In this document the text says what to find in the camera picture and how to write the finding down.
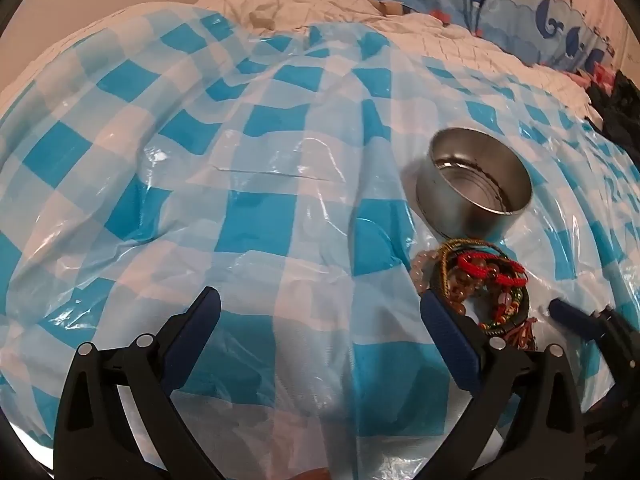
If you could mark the pink cloth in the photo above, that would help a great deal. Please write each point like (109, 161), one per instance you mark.
(595, 76)

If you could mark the blue whale print blanket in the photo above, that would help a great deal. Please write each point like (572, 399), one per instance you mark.
(525, 0)

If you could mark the dark clothing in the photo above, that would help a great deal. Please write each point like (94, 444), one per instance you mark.
(620, 107)

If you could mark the blue white checked plastic sheet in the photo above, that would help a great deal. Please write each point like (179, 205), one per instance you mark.
(200, 160)

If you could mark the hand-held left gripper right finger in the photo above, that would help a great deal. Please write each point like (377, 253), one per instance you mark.
(447, 330)

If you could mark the round metal tin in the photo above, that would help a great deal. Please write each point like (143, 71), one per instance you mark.
(450, 210)

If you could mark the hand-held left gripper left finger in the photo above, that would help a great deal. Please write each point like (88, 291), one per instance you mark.
(192, 327)

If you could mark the white quilt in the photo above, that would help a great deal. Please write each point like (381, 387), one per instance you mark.
(325, 5)

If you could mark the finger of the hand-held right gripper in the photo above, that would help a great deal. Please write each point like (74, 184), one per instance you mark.
(572, 316)

